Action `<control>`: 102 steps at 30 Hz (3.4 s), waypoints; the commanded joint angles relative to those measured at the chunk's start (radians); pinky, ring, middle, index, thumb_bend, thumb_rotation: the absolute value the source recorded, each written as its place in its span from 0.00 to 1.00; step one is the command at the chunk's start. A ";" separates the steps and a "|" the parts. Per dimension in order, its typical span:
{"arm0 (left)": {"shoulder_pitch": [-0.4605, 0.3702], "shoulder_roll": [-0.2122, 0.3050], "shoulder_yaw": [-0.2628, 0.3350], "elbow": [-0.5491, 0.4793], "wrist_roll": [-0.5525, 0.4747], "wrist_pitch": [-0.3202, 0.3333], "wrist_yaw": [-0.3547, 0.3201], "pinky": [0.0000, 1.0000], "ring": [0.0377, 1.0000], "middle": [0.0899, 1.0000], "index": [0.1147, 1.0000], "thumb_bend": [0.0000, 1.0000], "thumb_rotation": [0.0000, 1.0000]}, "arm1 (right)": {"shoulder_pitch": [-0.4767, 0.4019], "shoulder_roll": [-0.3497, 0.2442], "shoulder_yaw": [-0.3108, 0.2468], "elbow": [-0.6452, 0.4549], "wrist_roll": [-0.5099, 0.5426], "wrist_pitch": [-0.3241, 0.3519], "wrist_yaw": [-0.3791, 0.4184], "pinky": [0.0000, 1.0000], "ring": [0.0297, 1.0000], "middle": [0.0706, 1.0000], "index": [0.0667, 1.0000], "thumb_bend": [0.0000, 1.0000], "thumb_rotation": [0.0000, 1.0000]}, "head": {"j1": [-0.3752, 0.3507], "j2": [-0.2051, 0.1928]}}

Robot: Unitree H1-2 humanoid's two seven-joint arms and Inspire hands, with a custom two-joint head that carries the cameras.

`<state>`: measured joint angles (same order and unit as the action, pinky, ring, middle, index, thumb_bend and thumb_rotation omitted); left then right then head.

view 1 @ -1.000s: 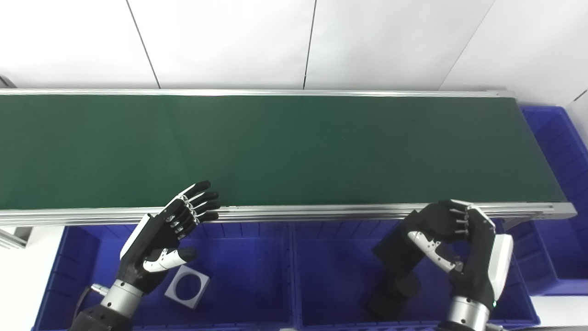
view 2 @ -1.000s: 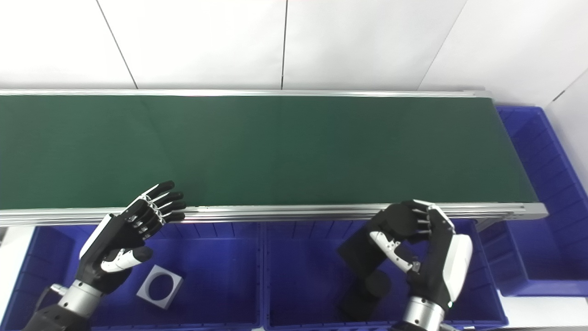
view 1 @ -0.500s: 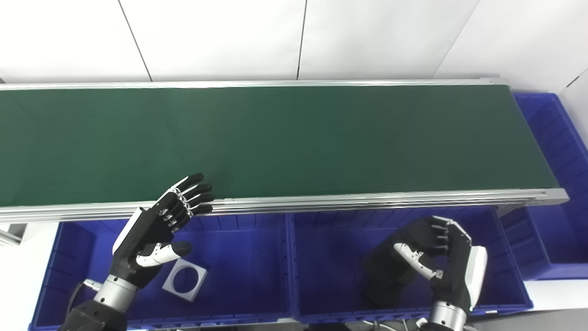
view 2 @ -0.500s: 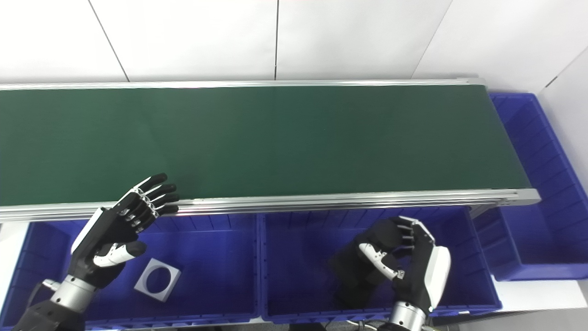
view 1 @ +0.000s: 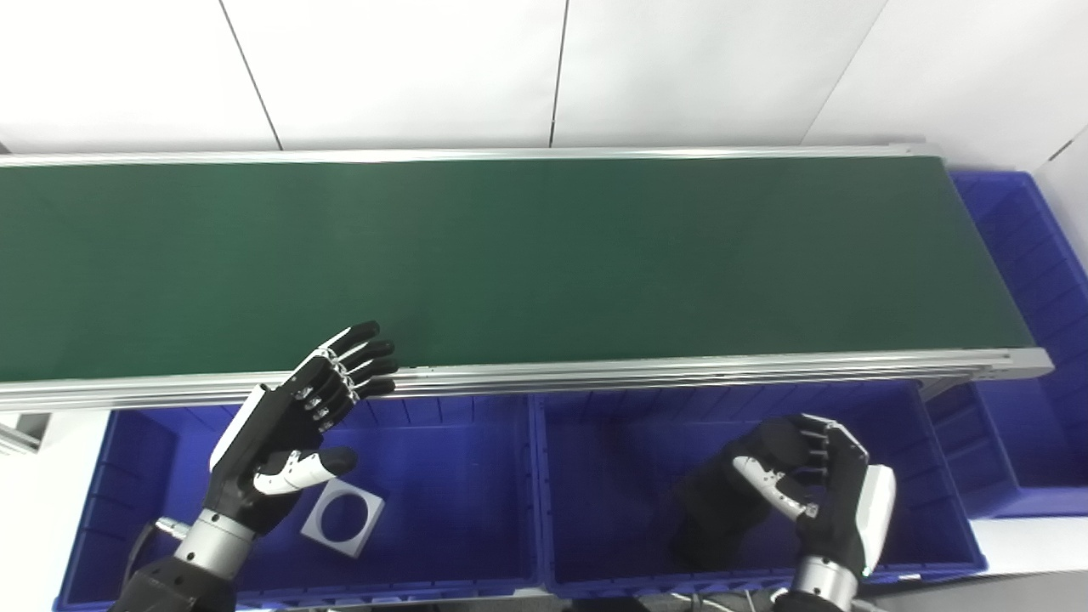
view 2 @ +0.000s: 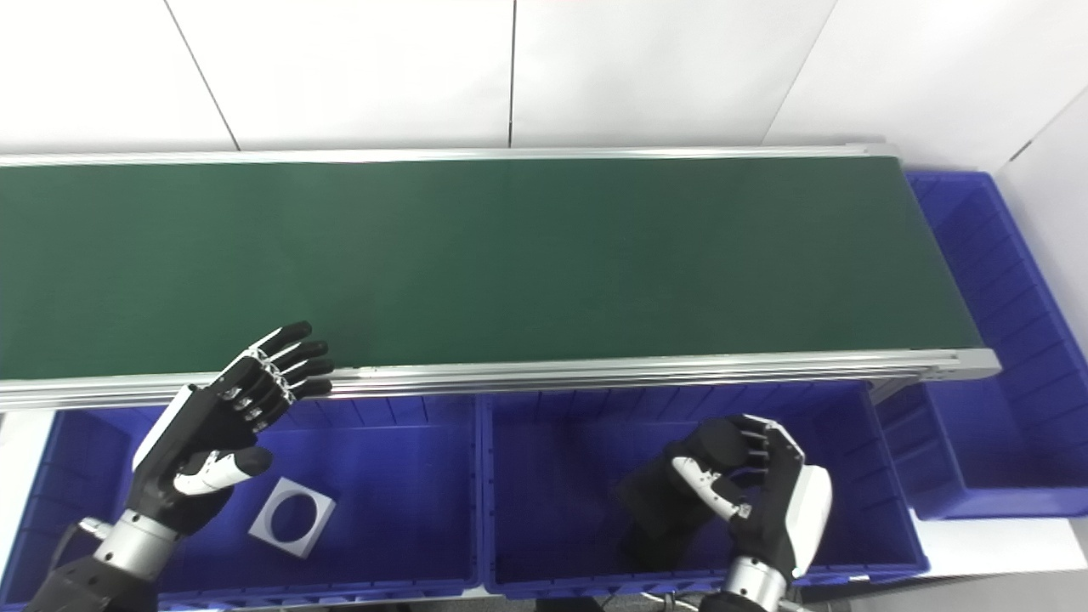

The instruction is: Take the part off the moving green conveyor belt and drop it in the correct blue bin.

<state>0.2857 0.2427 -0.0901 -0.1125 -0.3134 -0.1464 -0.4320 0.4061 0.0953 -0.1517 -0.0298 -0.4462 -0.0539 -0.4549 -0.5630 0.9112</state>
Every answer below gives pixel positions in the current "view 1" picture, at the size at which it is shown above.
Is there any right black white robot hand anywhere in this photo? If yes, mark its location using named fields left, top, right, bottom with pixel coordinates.
left=733, top=414, right=898, bottom=579

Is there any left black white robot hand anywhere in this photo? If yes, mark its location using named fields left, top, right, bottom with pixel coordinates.
left=204, top=321, right=399, bottom=538

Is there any black block part with cylinder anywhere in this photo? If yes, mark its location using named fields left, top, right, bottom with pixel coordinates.
left=670, top=416, right=810, bottom=573

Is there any blue plastic bin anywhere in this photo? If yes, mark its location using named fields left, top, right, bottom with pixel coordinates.
left=53, top=394, right=541, bottom=612
left=922, top=172, right=1088, bottom=519
left=529, top=380, right=989, bottom=601

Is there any green conveyor belt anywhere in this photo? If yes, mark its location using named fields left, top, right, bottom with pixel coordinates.
left=0, top=144, right=1055, bottom=414
left=0, top=157, right=1034, bottom=383

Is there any aluminium conveyor leg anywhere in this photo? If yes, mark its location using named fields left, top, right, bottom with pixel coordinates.
left=0, top=413, right=52, bottom=456

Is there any grey square plate with hole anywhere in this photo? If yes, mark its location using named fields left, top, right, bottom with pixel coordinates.
left=300, top=479, right=386, bottom=559

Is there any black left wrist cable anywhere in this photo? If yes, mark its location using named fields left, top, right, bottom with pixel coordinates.
left=126, top=517, right=193, bottom=589

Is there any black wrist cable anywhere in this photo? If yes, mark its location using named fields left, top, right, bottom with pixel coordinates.
left=126, top=517, right=193, bottom=589
left=680, top=590, right=791, bottom=612

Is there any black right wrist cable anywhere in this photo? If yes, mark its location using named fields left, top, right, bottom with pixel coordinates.
left=680, top=590, right=791, bottom=612

